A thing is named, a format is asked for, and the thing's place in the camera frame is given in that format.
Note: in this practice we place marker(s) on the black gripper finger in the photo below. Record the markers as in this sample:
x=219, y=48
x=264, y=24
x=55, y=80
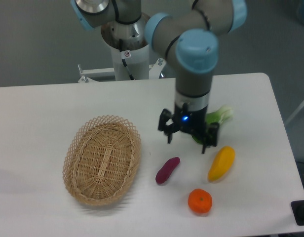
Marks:
x=210, y=136
x=167, y=124

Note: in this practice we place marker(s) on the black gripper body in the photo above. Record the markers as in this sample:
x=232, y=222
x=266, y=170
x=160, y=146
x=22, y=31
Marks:
x=190, y=122

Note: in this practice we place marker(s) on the purple sweet potato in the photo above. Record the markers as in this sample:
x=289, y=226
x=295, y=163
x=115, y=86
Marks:
x=165, y=172

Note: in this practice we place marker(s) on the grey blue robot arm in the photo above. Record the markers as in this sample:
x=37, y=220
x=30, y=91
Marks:
x=188, y=44

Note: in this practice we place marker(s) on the yellow mango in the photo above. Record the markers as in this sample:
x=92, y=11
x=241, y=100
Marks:
x=221, y=164

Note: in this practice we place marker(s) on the green bok choy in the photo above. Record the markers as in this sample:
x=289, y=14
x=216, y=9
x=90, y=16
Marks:
x=223, y=114

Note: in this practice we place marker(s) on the orange tangerine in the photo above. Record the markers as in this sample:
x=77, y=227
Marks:
x=200, y=201

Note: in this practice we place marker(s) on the woven wicker basket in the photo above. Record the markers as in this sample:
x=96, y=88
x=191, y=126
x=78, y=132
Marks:
x=102, y=160

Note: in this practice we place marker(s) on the black device at table edge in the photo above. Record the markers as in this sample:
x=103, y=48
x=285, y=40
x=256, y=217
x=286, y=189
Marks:
x=298, y=211

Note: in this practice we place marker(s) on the white metal base frame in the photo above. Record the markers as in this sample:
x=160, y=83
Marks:
x=108, y=74

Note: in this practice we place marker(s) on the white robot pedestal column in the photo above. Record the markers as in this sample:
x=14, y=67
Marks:
x=129, y=49

